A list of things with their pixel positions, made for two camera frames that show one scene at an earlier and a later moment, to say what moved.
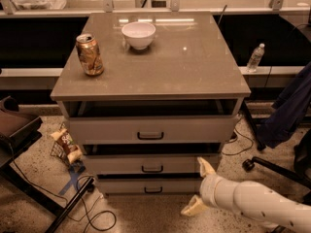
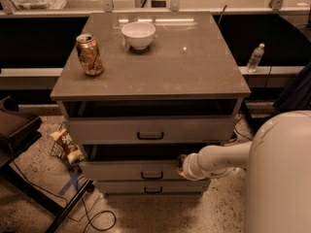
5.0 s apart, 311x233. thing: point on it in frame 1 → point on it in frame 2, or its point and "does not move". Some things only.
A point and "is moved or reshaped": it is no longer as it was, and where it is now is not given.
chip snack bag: (73, 151) does not move
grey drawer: (153, 129) does not move
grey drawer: (149, 185) does not move
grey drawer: (149, 164) is moved or reshaped
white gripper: (208, 188) → (190, 167)
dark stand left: (17, 130) does not move
